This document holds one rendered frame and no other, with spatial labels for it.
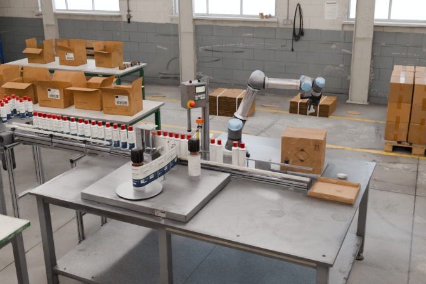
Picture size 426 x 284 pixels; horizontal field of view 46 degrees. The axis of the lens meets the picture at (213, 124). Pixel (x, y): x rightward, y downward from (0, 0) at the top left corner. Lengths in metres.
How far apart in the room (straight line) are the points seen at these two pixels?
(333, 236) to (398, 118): 3.79
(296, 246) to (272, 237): 0.16
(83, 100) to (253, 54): 4.29
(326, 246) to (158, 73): 7.61
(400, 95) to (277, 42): 3.15
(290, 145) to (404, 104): 3.10
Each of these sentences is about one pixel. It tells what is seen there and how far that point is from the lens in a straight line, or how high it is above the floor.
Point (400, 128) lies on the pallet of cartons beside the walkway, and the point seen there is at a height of 0.32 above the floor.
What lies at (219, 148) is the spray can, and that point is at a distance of 3.67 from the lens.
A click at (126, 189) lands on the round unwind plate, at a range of 3.41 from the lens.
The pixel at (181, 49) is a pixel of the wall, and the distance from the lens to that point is 9.70.
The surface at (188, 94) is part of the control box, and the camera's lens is 3.69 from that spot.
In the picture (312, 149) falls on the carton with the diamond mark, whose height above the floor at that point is 1.04.
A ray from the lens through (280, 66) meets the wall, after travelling 9.10.
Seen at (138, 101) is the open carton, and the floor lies 0.90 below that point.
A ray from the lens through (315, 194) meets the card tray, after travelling 3.42.
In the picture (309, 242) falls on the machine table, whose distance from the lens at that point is 2.93.
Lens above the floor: 2.34
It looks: 18 degrees down
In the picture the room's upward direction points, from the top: 1 degrees counter-clockwise
